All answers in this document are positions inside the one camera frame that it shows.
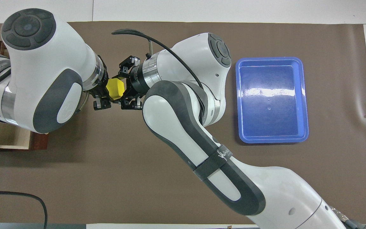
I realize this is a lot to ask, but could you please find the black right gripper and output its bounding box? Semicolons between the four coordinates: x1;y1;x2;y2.
112;55;147;111

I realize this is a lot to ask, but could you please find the blue plastic tray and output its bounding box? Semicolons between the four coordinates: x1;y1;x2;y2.
235;57;309;144

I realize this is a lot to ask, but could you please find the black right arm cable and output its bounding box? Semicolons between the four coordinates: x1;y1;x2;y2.
111;29;204;90

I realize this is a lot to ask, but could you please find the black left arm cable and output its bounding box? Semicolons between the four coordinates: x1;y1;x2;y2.
0;190;49;229

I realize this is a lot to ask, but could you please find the brown table mat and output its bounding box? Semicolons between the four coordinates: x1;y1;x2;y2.
0;21;366;225

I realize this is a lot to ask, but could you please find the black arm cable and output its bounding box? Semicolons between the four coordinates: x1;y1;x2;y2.
111;29;204;90
0;190;49;229

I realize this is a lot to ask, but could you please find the yellow cube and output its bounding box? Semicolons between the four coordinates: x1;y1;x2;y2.
106;78;126;101

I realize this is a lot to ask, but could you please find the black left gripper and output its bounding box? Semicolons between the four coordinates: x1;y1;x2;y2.
86;56;112;111

